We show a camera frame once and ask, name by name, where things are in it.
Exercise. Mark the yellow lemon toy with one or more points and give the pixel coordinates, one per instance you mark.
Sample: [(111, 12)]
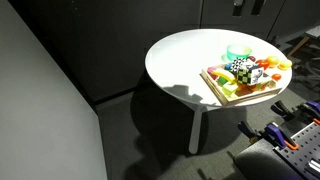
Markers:
[(285, 64)]

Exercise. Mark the red strawberry toy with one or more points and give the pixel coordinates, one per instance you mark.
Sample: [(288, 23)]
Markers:
[(276, 77)]

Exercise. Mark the black patterned soft cube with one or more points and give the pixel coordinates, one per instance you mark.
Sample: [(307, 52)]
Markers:
[(237, 63)]

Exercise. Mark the green plastic bowl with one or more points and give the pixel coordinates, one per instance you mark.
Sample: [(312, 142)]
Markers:
[(238, 51)]

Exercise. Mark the wooden furniture leg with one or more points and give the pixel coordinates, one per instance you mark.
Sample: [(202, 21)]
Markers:
[(297, 46)]

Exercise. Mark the orange fruit toy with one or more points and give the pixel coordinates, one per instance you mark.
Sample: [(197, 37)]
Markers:
[(272, 60)]

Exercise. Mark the yellow banana toy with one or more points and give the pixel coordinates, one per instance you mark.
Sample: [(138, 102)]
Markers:
[(224, 74)]

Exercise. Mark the light green toy block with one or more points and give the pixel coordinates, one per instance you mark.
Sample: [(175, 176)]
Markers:
[(229, 88)]

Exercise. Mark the purple clamp with orange tip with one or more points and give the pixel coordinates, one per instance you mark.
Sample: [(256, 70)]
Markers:
[(278, 135)]

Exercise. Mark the red apple toy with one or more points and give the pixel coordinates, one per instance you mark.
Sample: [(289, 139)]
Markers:
[(262, 64)]

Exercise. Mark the dark red plum toy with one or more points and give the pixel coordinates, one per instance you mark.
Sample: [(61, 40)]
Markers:
[(252, 58)]

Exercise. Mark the wooden tray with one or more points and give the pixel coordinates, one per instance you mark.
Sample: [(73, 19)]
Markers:
[(230, 99)]

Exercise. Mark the pink toy block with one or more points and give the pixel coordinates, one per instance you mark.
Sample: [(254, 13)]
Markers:
[(212, 71)]

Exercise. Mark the white partition panel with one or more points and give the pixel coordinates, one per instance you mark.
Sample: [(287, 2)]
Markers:
[(40, 106)]

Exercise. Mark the black and blue clamp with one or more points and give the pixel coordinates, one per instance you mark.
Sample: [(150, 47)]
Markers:
[(249, 130)]

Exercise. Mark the grey metal plate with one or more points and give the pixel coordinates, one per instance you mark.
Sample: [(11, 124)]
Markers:
[(260, 163)]

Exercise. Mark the white table leg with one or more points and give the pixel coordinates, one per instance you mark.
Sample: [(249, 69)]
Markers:
[(195, 131)]

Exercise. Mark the purple spring clamp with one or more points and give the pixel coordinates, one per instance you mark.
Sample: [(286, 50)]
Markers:
[(311, 108)]

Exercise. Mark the soft cube with letter A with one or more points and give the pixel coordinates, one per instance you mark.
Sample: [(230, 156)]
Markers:
[(248, 75)]

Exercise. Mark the black spring clamp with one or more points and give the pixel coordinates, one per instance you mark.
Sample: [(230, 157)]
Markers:
[(282, 109)]

